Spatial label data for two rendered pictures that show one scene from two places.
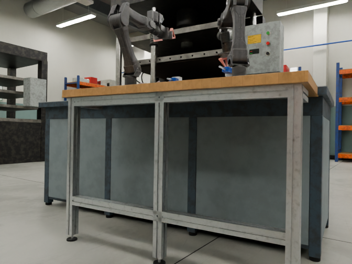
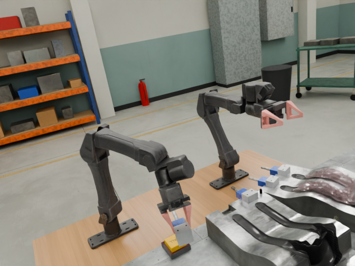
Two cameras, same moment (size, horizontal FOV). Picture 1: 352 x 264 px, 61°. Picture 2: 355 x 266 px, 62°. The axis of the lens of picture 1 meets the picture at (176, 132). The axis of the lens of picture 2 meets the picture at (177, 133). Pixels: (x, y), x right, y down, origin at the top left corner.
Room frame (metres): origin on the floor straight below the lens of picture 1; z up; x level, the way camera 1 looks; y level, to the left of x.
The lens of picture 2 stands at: (2.14, -0.92, 1.56)
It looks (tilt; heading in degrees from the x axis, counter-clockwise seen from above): 20 degrees down; 124
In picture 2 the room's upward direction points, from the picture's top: 10 degrees counter-clockwise
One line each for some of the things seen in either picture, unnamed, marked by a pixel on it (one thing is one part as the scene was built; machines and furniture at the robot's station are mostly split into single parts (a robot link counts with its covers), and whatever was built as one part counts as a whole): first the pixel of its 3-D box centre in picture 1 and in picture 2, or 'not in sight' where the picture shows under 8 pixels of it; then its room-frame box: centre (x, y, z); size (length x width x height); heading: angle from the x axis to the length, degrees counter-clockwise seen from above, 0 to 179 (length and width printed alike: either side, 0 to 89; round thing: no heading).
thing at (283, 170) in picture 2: not in sight; (273, 170); (1.81, 0.29, 0.85); 0.13 x 0.05 x 0.05; 167
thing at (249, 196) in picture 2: (173, 80); (241, 193); (1.76, 0.02, 0.89); 0.13 x 0.05 x 0.05; 150
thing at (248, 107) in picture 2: (153, 28); (254, 107); (1.79, 0.14, 1.21); 0.07 x 0.06 x 0.07; 151
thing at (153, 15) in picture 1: (150, 20); (248, 97); (1.77, 0.17, 1.24); 0.12 x 0.09 x 0.12; 151
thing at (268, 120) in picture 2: (169, 35); (274, 119); (1.89, 0.05, 1.20); 0.09 x 0.07 x 0.07; 151
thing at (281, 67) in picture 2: not in sight; (277, 86); (0.93, 3.99, 0.31); 0.48 x 0.48 x 0.62
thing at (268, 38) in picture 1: (261, 115); not in sight; (2.46, -0.70, 0.73); 0.30 x 0.22 x 1.47; 60
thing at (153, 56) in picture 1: (153, 77); not in sight; (2.81, 0.22, 1.10); 0.05 x 0.05 x 1.30
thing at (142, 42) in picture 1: (189, 42); not in sight; (3.07, -0.13, 1.51); 1.10 x 0.70 x 0.05; 60
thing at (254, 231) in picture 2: not in sight; (282, 226); (1.95, -0.15, 0.92); 0.35 x 0.16 x 0.09; 150
